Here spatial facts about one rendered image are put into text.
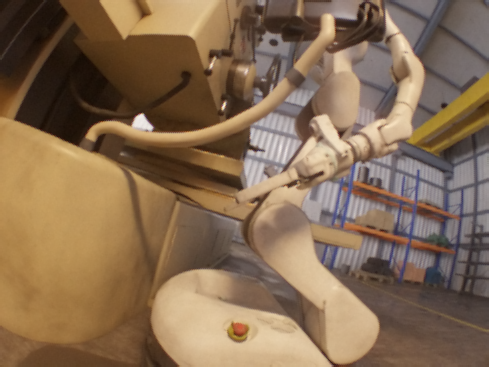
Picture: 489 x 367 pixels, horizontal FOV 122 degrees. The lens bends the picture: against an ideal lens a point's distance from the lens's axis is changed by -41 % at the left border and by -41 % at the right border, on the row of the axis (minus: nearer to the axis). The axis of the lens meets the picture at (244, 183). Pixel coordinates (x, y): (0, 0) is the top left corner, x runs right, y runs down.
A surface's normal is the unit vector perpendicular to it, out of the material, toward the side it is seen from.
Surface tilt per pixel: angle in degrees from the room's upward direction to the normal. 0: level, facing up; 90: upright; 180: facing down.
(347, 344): 90
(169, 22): 90
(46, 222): 90
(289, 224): 90
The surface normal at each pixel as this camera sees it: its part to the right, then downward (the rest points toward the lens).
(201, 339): -0.22, -0.83
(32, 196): 0.53, 0.00
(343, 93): 0.14, -0.15
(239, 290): 0.21, -0.41
